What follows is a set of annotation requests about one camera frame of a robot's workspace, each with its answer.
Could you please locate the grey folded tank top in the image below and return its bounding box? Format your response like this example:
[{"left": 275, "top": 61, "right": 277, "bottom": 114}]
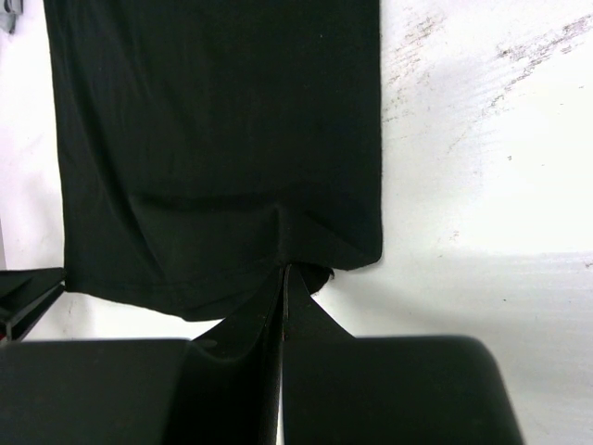
[{"left": 0, "top": 0, "right": 23, "bottom": 34}]

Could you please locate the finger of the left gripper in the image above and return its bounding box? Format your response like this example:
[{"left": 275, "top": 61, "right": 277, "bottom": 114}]
[{"left": 1, "top": 268, "right": 65, "bottom": 343}]

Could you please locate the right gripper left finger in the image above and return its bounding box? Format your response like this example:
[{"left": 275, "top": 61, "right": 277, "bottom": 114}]
[{"left": 1, "top": 269, "right": 284, "bottom": 444}]

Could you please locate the black tank top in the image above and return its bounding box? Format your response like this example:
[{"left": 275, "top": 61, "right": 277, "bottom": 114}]
[{"left": 44, "top": 1, "right": 383, "bottom": 321}]

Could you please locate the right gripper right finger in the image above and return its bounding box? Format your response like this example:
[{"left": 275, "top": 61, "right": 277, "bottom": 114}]
[{"left": 282, "top": 265, "right": 524, "bottom": 444}]

